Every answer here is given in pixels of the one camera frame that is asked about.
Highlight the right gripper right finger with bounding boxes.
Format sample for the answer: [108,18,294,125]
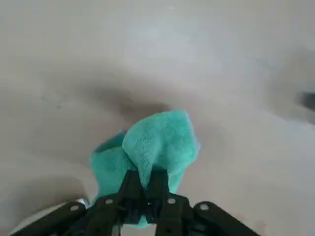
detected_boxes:
[144,170,262,236]

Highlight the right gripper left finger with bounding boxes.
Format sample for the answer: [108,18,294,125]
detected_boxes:
[9,169,144,236]

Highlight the green cloth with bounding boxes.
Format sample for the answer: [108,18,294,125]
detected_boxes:
[89,109,202,226]

